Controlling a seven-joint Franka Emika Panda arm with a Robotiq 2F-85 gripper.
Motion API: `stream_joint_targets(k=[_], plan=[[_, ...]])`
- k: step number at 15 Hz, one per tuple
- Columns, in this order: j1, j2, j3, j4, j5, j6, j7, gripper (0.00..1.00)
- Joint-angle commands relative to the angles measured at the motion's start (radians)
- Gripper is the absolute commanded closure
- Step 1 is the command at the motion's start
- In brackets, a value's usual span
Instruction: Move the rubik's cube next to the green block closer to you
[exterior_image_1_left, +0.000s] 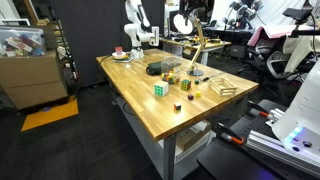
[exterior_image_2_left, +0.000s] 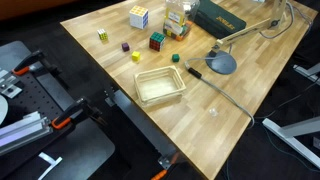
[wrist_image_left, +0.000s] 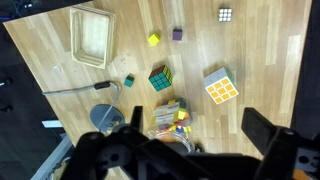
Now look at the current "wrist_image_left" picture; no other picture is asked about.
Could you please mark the small white rubik's cube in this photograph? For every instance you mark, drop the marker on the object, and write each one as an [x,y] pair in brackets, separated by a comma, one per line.
[225,14]

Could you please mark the grey round lamp base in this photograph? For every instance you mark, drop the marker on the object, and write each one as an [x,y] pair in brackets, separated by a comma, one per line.
[105,117]

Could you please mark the green block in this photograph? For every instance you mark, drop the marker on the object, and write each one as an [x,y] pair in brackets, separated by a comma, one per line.
[129,81]

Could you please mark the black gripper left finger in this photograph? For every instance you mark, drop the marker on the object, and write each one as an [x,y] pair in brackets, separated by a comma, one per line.
[137,118]

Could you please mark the dark multicolour rubik's cube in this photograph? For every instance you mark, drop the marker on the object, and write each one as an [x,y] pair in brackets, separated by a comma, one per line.
[161,78]

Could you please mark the wooden crate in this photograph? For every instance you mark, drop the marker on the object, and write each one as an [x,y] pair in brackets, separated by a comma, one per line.
[92,33]

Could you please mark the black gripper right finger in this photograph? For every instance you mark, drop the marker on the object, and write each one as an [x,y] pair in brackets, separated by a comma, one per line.
[257,128]

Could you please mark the clear jar of blocks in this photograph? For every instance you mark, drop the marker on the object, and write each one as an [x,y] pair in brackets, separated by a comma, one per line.
[171,124]

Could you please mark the purple block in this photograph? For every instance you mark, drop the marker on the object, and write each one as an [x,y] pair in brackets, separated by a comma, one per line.
[177,34]

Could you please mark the yellow block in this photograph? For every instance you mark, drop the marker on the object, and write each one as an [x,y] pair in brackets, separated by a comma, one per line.
[154,39]

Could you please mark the large white rubik's cube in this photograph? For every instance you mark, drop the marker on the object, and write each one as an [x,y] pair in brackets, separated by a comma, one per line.
[219,86]

